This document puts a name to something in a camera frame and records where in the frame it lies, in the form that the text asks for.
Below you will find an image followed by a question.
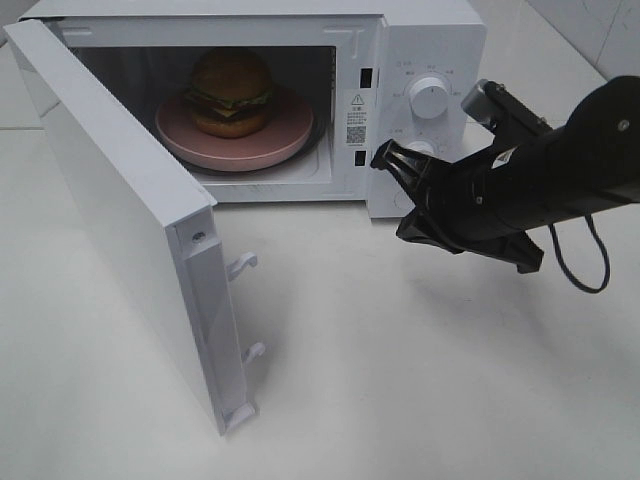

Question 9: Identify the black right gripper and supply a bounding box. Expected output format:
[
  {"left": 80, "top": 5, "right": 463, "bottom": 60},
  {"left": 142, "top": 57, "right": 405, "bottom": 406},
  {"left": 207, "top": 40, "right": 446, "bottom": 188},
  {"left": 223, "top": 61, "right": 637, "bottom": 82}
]
[{"left": 370, "top": 140, "right": 544, "bottom": 273}]

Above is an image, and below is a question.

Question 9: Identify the round white door button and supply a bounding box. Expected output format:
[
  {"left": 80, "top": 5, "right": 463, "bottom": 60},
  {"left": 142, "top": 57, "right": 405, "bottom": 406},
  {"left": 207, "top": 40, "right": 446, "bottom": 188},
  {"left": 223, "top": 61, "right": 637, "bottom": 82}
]
[{"left": 394, "top": 191, "right": 415, "bottom": 215}]

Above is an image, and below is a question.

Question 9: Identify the pink plate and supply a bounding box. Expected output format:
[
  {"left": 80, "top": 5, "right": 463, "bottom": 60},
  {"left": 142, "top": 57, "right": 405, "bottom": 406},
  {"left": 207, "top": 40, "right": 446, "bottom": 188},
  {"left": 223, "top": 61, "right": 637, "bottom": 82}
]
[{"left": 155, "top": 90, "right": 314, "bottom": 172}]

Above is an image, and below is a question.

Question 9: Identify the burger with lettuce and cheese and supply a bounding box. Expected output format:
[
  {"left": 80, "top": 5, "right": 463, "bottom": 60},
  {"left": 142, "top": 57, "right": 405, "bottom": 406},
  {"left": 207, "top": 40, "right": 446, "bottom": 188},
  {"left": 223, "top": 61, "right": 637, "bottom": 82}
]
[{"left": 182, "top": 47, "right": 275, "bottom": 139}]

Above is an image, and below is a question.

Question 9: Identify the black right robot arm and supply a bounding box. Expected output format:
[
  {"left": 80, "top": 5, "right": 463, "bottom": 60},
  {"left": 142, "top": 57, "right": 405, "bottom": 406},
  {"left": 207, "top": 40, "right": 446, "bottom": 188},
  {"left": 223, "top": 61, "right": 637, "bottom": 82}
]
[{"left": 371, "top": 76, "right": 639, "bottom": 273}]

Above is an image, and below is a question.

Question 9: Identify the lower white timer knob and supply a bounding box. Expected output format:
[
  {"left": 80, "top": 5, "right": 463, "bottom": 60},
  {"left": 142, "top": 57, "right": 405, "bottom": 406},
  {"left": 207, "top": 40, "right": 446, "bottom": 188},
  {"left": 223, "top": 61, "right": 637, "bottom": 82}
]
[{"left": 406, "top": 141, "right": 436, "bottom": 155}]

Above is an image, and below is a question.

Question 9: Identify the upper white power knob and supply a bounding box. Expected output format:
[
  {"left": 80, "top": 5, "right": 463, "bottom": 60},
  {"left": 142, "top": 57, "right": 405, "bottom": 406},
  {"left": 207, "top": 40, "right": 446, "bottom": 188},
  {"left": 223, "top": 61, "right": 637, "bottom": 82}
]
[{"left": 408, "top": 75, "right": 450, "bottom": 120}]

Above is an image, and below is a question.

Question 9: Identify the warning label with QR code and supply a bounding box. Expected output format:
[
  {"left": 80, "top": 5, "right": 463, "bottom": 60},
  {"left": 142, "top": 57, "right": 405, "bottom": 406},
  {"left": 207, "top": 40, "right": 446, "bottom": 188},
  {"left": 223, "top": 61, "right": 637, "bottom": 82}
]
[{"left": 344, "top": 89, "right": 372, "bottom": 146}]

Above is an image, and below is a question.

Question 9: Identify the glass microwave turntable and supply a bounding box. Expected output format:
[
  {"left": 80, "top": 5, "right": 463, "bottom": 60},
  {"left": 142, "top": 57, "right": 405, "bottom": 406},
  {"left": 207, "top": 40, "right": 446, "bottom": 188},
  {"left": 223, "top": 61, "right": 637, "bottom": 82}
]
[{"left": 183, "top": 99, "right": 326, "bottom": 174}]

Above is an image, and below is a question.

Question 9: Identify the white microwave oven body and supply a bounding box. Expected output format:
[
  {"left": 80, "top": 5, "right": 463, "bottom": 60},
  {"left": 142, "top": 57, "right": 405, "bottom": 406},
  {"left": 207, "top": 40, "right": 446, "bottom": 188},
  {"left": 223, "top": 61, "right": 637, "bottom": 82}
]
[{"left": 16, "top": 1, "right": 486, "bottom": 218}]

